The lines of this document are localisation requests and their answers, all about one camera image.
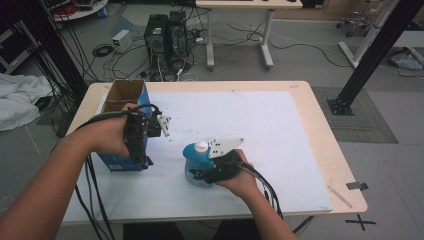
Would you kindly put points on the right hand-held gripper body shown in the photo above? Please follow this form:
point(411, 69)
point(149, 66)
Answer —
point(225, 165)

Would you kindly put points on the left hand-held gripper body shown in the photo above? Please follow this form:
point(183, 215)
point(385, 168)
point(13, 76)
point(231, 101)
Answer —
point(140, 133)

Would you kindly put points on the blue bottle with white cap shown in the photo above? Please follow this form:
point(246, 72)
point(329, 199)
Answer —
point(196, 156)

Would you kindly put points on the blue cardboard box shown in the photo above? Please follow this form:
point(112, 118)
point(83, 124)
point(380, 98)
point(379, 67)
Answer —
point(121, 90)

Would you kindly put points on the person's right hand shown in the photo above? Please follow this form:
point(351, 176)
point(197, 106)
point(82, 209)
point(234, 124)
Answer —
point(245, 183)

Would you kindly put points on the person's left hand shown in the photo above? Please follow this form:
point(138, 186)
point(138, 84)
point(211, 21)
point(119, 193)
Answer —
point(110, 136)

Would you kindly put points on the white table mat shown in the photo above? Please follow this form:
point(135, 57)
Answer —
point(266, 140)

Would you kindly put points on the person's right leg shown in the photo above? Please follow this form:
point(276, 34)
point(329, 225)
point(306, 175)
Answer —
point(236, 231)

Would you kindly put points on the person's leg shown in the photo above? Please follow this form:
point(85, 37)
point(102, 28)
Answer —
point(150, 231)
point(236, 231)

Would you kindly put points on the person's left leg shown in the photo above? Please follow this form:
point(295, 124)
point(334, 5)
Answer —
point(150, 231)

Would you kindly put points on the small white box device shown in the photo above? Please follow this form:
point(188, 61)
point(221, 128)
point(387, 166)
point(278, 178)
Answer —
point(121, 40)

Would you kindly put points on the black computer tower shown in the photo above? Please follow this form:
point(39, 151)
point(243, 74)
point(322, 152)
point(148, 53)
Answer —
point(178, 36)
point(156, 36)

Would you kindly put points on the thin wooden stick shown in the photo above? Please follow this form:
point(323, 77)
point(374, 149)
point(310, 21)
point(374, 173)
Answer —
point(340, 197)

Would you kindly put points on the white cloth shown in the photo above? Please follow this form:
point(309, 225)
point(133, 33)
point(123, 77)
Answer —
point(18, 100)

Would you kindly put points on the small dark tape piece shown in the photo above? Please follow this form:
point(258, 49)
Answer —
point(357, 186)

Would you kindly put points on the round white table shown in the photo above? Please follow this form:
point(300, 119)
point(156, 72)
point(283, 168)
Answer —
point(80, 13)

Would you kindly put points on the black tape cross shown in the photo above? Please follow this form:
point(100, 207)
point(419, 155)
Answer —
point(360, 222)

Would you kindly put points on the grey floor mat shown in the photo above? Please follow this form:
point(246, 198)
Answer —
point(366, 123)

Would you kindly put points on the dark shelf unit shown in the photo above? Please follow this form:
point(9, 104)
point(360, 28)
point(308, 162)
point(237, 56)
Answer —
point(13, 50)

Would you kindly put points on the white desk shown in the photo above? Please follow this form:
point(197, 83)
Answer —
point(250, 4)

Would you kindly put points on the white stand leg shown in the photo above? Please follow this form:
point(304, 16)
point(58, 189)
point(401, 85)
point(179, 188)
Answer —
point(365, 43)

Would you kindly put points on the office chair base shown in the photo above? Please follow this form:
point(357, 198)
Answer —
point(355, 21)

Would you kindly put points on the grey-blue cloth bundle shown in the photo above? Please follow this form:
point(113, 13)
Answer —
point(406, 60)

